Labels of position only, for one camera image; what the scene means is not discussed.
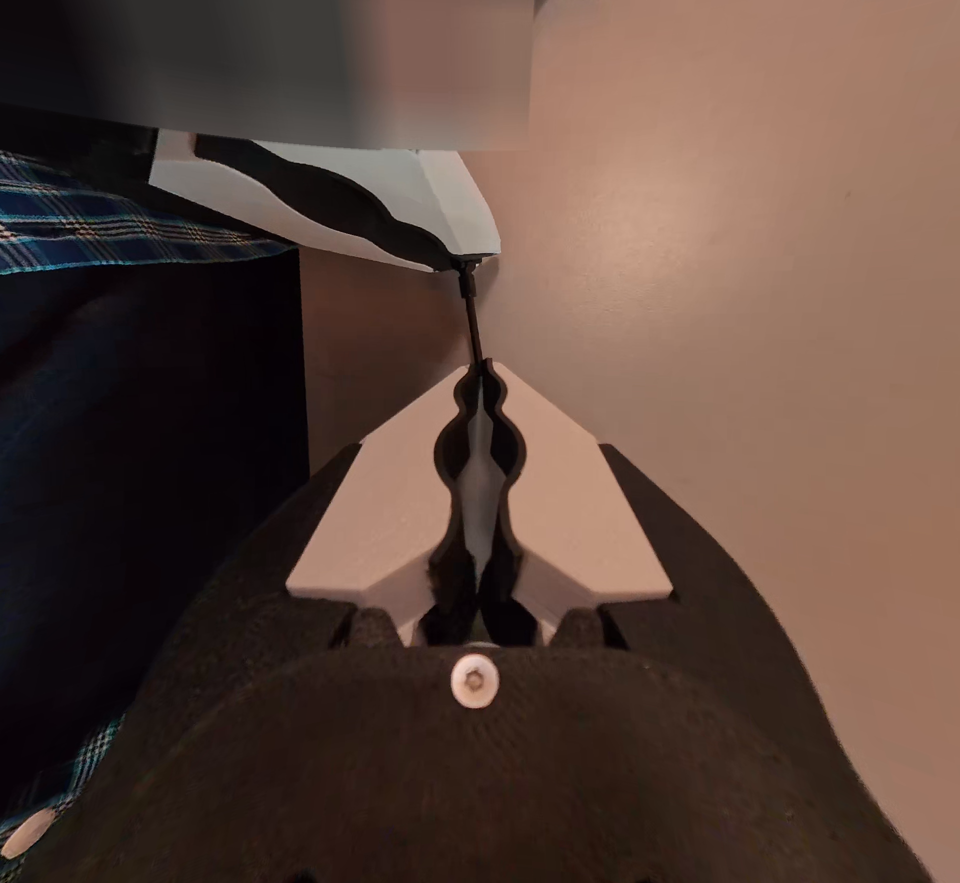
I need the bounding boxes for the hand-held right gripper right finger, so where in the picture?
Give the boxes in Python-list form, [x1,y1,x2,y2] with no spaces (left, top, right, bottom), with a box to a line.
[486,359,675,646]

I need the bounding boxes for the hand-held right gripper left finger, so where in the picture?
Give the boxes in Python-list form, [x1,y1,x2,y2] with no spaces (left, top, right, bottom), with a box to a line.
[285,364,485,648]

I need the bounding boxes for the black lego spike piece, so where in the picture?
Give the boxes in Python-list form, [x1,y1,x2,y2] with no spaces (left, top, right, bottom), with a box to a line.
[453,259,492,378]

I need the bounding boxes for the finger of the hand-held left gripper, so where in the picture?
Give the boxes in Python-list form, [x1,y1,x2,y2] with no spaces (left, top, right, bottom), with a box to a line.
[251,139,502,269]
[148,129,460,274]

